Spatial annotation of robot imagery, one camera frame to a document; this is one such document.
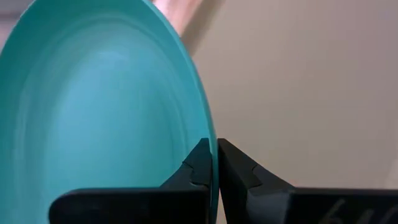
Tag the teal round plate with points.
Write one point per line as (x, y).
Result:
(93, 93)

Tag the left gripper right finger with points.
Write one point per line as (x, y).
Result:
(280, 205)

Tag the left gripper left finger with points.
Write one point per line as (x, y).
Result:
(130, 205)

